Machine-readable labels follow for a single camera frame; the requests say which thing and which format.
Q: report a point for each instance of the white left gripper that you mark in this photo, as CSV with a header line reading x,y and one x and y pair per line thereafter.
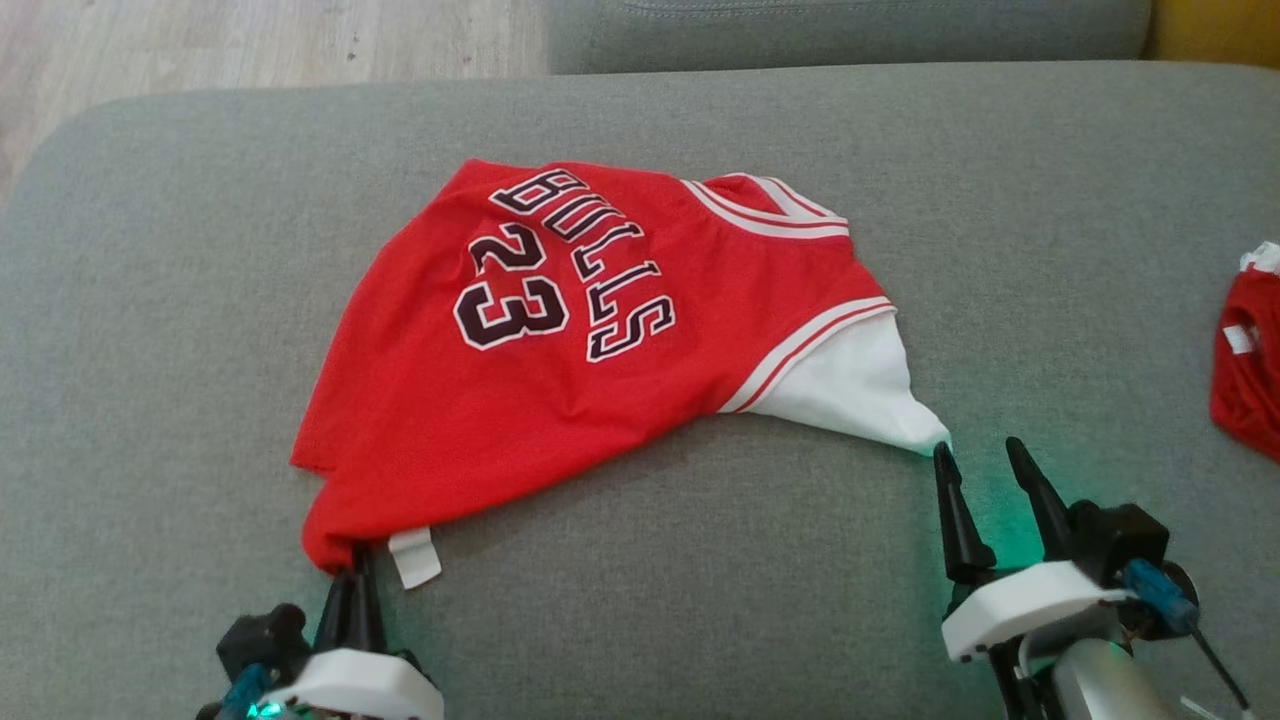
x,y
360,690

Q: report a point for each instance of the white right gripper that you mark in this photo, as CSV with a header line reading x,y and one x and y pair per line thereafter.
x,y
1030,605

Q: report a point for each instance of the red Bulls 23 jersey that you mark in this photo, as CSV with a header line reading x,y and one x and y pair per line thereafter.
x,y
450,420

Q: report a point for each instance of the red shorts with white stripe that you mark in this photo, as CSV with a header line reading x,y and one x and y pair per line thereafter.
x,y
1250,380

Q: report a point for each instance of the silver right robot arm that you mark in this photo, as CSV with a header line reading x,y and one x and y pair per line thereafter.
x,y
1100,680

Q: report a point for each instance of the yellow sofa back cushion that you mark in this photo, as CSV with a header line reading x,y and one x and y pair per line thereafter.
x,y
1220,30

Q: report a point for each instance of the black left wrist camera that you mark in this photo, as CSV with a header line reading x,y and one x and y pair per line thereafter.
x,y
262,640

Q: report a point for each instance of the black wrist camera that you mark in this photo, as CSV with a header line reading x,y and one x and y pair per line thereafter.
x,y
262,640
1125,535

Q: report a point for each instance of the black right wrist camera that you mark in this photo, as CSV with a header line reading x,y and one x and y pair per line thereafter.
x,y
1125,535

